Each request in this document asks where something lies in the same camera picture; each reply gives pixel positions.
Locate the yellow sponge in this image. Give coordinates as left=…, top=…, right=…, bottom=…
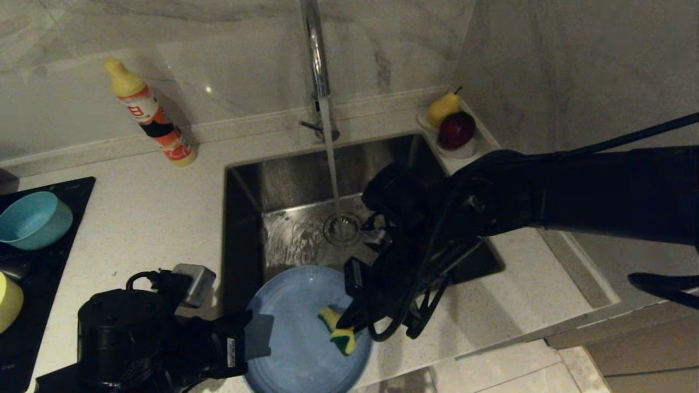
left=318, top=306, right=359, bottom=356

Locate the blue plate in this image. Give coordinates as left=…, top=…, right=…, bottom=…
left=243, top=265, right=375, bottom=393

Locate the yellow bowl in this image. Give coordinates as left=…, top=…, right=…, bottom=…
left=0, top=272, right=24, bottom=335

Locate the chrome kitchen faucet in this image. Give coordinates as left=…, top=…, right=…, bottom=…
left=298, top=0, right=340, bottom=144

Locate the teal bowl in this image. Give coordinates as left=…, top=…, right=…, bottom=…
left=0, top=191, right=73, bottom=251

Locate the orange white dish soap bottle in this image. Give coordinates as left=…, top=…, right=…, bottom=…
left=104, top=58, right=196, bottom=167

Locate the stainless steel sink basin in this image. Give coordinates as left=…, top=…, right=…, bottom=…
left=220, top=133, right=504, bottom=317

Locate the round metal drain strainer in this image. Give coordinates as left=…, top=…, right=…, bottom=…
left=323, top=212, right=364, bottom=247

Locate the running water stream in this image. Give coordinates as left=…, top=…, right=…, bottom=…
left=318, top=96, right=345, bottom=216

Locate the small white fruit dish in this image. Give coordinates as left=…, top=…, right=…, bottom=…
left=417, top=108, right=487, bottom=160

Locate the dark red apple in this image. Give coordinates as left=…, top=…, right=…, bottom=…
left=436, top=111, right=476, bottom=151

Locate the yellow pear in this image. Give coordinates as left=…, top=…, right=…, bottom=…
left=426, top=86, right=462, bottom=128

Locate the black induction cooktop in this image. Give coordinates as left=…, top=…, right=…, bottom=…
left=0, top=177, right=96, bottom=393

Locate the wooden cabinet front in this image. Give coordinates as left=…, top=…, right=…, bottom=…
left=544, top=297, right=699, bottom=393

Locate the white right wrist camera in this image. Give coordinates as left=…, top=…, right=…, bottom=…
left=365, top=228, right=393, bottom=251

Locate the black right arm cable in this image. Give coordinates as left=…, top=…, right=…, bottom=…
left=367, top=112, right=699, bottom=342

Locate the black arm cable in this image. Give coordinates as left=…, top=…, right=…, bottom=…
left=126, top=270, right=175, bottom=290
left=367, top=112, right=699, bottom=342

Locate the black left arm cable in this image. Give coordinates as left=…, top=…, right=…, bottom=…
left=126, top=270, right=175, bottom=290

